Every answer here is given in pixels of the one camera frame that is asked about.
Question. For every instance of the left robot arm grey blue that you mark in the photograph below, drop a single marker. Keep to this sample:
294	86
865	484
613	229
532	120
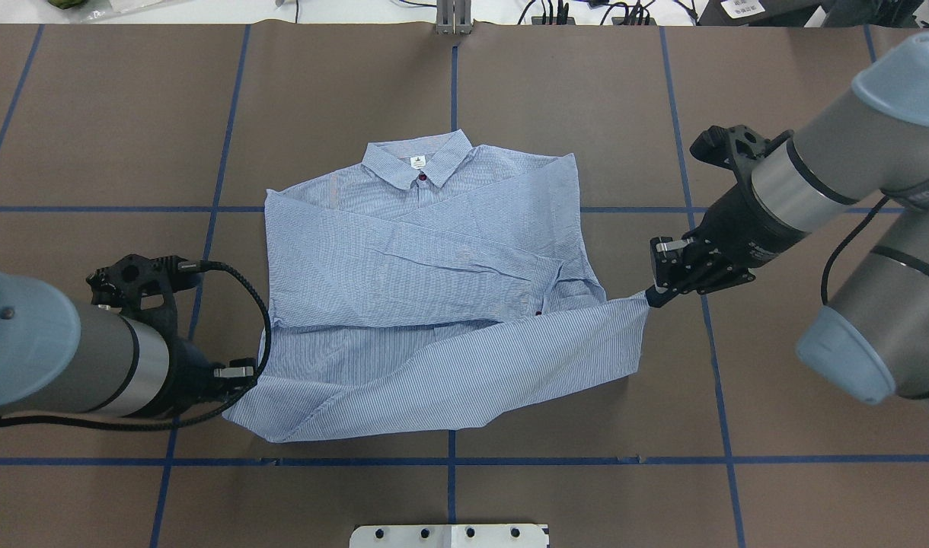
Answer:
118	361

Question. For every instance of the black device with label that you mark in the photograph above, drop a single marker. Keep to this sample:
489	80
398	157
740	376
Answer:
757	13

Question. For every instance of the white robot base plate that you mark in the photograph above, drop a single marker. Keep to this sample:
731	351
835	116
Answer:
452	535

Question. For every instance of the green cloth pouch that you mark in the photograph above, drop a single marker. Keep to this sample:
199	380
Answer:
66	4

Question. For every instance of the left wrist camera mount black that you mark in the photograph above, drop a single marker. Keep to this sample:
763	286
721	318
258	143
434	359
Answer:
143	289

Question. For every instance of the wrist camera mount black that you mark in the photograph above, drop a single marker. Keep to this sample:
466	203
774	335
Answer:
143	289
738	149

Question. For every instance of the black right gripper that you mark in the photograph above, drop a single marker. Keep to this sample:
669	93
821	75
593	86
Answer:
731	227

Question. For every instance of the clear plastic bag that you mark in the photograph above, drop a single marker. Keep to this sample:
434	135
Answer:
92	11

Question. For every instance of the grey aluminium frame post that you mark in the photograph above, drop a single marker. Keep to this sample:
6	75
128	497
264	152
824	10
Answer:
454	17

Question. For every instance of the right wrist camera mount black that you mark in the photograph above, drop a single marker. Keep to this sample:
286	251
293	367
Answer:
738	149

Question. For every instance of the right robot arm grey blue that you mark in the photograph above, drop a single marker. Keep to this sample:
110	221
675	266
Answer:
871	338

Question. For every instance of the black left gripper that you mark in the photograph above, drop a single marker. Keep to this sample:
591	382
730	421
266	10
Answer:
191	371

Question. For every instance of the light blue striped shirt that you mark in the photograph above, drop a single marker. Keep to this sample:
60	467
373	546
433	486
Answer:
435	285

